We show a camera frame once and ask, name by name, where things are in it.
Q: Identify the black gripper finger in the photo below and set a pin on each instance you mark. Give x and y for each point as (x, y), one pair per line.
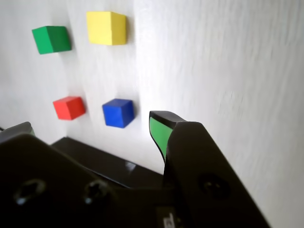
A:
(47, 185)
(202, 166)

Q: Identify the green wooden cube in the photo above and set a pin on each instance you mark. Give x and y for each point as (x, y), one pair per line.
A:
(51, 40)

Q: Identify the red wooden cube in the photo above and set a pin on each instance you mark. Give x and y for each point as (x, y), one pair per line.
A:
(69, 108)

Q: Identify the blue wooden cube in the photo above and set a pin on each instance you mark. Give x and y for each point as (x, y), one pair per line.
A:
(117, 114)

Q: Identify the yellow wooden cube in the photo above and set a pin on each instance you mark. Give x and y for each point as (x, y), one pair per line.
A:
(104, 28)

